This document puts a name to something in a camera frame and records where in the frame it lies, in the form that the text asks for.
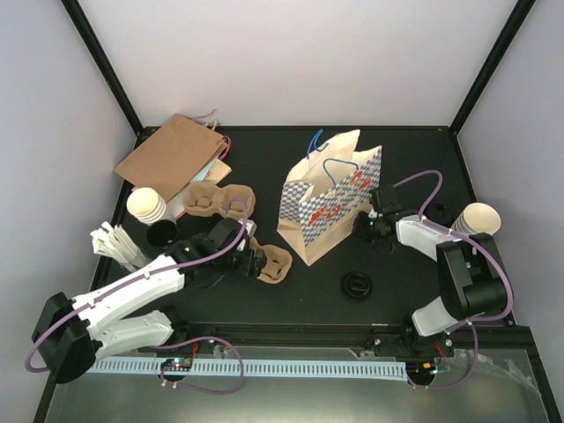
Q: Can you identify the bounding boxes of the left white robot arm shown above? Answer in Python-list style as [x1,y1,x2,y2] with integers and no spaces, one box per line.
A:
[32,218,266,384]

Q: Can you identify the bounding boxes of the brown kraft paper bag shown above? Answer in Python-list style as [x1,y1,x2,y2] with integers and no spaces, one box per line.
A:
[115,114,226,201]

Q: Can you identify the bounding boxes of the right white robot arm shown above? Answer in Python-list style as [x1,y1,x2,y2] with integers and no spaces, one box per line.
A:
[352,185,512,356]

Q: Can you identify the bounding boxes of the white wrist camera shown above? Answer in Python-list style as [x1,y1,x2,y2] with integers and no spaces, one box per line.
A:
[245,219,256,238]
[368,209,383,221]

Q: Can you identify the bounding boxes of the stack of paper cups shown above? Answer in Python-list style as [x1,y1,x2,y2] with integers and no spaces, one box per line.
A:
[126,187,167,225]
[450,203,501,235]

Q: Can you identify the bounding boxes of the brown pulp cup carrier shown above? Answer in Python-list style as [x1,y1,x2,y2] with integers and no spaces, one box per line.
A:
[250,238,293,285]

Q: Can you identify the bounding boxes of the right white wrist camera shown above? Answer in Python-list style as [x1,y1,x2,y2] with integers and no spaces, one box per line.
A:
[368,209,383,221]

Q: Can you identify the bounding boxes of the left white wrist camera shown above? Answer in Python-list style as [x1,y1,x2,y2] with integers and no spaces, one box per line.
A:
[245,219,256,238]

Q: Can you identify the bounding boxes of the pink and blue paper bags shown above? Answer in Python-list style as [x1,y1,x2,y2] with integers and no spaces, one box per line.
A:
[167,136,232,219]

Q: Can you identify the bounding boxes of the right stack of paper cups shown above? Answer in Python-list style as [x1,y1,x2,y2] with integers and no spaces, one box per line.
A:
[450,203,501,235]

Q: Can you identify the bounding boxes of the black plastic cup lid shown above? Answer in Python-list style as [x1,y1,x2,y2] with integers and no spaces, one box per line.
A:
[340,272,373,302]

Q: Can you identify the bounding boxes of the small circuit board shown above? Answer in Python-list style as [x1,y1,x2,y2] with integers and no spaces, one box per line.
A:
[160,358,192,372]

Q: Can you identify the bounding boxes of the left stack of paper cups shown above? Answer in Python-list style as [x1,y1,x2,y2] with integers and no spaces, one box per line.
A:
[126,187,167,225]

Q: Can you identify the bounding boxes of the blue checkered paper bag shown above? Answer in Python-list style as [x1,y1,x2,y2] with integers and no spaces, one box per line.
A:
[278,130,382,266]

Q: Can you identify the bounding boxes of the light blue cable duct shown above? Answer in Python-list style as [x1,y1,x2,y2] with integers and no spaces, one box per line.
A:
[89,357,407,382]

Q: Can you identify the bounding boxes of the remaining pulp cup carriers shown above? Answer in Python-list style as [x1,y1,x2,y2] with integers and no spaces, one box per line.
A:
[182,182,256,219]

